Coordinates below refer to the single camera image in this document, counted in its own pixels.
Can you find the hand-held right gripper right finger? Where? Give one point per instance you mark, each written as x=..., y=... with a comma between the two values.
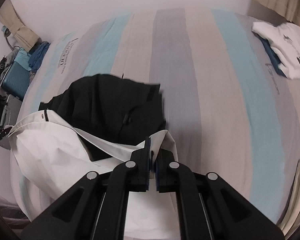
x=158, y=177

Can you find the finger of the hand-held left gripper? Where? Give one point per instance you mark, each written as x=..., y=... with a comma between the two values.
x=0, y=133

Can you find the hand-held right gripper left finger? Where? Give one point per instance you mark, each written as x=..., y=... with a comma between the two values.
x=147, y=172

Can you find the black and white jacket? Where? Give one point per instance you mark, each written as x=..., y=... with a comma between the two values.
x=107, y=115

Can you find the stack of folded light clothes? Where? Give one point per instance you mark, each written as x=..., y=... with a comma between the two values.
x=298, y=187

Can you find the grey suitcase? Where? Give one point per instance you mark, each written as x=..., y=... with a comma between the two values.
x=13, y=110

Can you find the blue hard-shell suitcase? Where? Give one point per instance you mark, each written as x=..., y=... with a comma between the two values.
x=16, y=76

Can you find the crumpled blue cloth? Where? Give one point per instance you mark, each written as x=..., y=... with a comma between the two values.
x=38, y=55

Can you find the striped bed sheet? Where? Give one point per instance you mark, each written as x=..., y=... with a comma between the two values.
x=190, y=85

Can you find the beige curtain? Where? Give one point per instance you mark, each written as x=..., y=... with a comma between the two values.
x=17, y=27
x=277, y=0

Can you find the dark blue folded garment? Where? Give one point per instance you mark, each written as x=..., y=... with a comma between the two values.
x=271, y=53

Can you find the white folded printed garment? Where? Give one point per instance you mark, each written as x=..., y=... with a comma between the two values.
x=287, y=47

